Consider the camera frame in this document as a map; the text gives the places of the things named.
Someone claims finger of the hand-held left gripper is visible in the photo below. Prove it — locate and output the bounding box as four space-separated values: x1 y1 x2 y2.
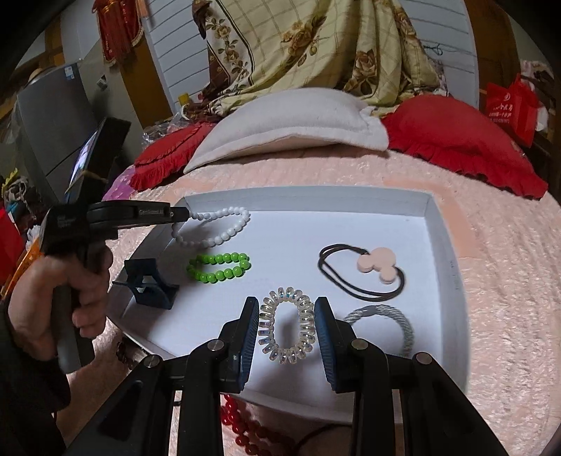
116 202 192 226

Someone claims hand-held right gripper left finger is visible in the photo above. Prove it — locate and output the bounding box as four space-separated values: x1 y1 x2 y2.
66 296 260 456

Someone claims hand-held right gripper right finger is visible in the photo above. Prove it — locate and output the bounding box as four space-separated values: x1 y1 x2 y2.
313 296 511 456

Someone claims clear spiral hair tie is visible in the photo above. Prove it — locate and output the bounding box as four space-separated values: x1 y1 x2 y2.
258 287 315 364

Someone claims green bead bracelet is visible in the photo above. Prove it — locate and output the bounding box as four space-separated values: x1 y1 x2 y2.
188 252 252 284

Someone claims grey rope hair tie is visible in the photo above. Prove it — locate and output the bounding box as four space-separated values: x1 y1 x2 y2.
342 306 415 358

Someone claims white bead bracelet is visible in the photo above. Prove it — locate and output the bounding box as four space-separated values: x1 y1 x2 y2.
171 208 250 248

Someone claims blue plastic stand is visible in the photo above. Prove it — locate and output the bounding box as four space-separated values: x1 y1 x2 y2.
111 259 180 310

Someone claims pink mouse hair tie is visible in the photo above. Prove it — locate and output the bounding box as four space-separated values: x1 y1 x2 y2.
318 244 406 303

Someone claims white cardboard box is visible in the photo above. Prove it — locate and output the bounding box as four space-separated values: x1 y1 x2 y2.
107 186 472 426

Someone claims person's left forearm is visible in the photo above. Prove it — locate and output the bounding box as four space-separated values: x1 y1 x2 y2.
0 302 71 456

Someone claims person's left hand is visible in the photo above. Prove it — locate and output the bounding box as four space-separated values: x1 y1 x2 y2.
9 244 113 361

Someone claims purple floral sheet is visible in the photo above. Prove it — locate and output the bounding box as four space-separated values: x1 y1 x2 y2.
107 169 141 202

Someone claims red frilled pillow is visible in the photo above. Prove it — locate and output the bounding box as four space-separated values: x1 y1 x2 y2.
381 94 549 200
130 122 217 191

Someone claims clear plastic bag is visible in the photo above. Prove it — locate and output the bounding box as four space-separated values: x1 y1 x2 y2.
142 105 207 143

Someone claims grey refrigerator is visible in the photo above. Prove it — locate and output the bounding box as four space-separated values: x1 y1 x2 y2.
15 63 106 202

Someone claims beige pillow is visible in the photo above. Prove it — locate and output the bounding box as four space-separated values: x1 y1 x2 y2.
183 87 390 174

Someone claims red hanging decoration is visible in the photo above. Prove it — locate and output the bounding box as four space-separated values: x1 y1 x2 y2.
94 0 145 66

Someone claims pink textured bedspread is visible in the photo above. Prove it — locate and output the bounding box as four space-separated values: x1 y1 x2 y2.
57 149 561 456

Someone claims floral quilt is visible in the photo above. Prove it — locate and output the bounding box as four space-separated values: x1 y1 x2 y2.
191 0 450 123

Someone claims red shopping bag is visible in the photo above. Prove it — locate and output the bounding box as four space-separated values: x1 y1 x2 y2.
486 74 540 147

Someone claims wooden bed headboard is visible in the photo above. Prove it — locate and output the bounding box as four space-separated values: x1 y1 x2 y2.
129 0 522 128

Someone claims floral cloth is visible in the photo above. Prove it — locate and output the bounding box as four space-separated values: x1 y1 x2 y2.
519 59 555 88

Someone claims red bead bracelet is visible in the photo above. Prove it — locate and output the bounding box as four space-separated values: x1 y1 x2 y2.
219 392 303 456

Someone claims black cord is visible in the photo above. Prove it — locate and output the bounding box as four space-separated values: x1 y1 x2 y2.
289 423 356 456

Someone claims dark brown bead bracelet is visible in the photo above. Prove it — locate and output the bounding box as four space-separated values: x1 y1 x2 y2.
115 340 145 371

